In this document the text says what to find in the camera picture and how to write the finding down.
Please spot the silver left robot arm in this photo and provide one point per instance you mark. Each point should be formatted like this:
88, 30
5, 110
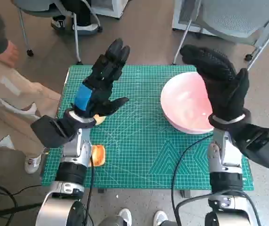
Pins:
73, 150

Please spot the round bread bun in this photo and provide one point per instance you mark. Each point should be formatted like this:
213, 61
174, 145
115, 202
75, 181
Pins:
99, 120

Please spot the white shoe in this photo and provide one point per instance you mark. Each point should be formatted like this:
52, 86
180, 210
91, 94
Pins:
125, 216
160, 217

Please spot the black left robot hand, blue tape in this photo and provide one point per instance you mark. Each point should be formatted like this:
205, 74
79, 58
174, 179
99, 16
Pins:
99, 77

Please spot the person's hand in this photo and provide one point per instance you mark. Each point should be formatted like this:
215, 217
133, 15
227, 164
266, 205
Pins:
8, 54

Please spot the black table bracket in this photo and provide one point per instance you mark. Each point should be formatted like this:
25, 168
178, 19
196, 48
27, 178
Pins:
101, 190
185, 193

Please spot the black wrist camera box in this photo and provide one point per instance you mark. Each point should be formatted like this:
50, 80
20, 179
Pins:
261, 150
47, 131

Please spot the toasted bread slice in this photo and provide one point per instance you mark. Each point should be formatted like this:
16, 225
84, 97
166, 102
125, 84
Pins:
99, 155

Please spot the black stand leg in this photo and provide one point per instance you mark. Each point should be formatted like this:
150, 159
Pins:
7, 212

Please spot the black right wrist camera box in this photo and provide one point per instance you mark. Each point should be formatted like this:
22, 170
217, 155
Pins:
261, 150

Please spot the grey chair with metal legs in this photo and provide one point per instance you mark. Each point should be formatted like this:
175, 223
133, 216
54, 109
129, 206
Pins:
231, 18
76, 35

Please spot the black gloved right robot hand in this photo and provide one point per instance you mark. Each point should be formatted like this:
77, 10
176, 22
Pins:
221, 82

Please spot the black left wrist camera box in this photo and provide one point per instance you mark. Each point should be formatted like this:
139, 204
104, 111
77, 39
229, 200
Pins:
47, 131

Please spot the person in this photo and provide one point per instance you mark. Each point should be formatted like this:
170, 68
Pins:
82, 14
7, 94

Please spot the white cabinet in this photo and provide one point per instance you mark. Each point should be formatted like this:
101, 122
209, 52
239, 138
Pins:
184, 14
111, 9

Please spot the pink bowl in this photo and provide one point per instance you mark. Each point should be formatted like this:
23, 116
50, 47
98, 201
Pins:
184, 103

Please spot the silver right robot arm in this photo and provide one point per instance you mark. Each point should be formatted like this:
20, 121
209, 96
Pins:
221, 155

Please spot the green cutting mat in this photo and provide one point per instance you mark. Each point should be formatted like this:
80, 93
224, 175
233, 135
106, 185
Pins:
136, 141

